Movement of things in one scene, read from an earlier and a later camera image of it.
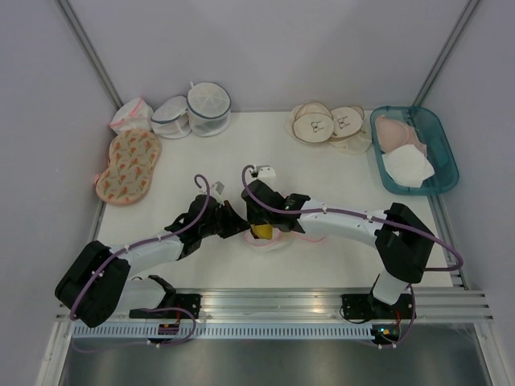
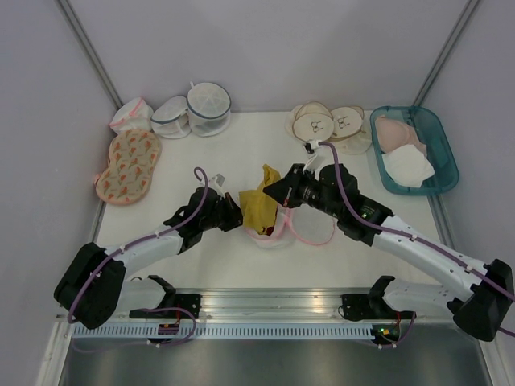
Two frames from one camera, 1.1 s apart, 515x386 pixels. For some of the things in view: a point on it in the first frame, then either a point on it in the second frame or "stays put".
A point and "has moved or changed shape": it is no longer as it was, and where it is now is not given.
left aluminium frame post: x=94 y=58 stays put
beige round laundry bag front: x=310 y=122 stays put
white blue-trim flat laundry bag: x=170 y=118 stays put
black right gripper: x=253 y=217 to x=279 y=190
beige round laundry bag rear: x=348 y=136 stays put
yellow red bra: x=262 y=231 has moved or changed shape
